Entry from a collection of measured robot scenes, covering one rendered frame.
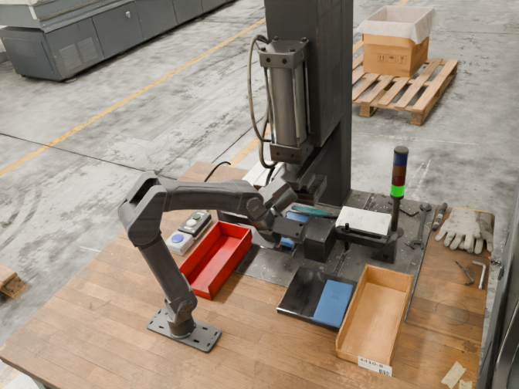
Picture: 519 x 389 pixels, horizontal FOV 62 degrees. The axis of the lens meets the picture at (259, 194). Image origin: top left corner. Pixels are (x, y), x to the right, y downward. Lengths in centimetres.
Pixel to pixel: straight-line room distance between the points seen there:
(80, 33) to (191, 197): 544
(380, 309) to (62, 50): 542
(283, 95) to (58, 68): 517
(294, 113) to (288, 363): 59
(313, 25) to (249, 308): 72
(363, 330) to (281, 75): 64
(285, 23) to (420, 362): 83
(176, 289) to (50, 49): 516
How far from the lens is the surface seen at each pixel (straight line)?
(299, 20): 105
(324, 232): 125
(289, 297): 118
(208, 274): 129
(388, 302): 119
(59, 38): 608
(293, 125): 106
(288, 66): 99
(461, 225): 142
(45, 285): 295
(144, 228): 89
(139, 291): 133
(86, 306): 136
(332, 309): 114
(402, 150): 121
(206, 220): 145
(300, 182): 112
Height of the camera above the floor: 182
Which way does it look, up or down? 36 degrees down
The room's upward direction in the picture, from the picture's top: 8 degrees counter-clockwise
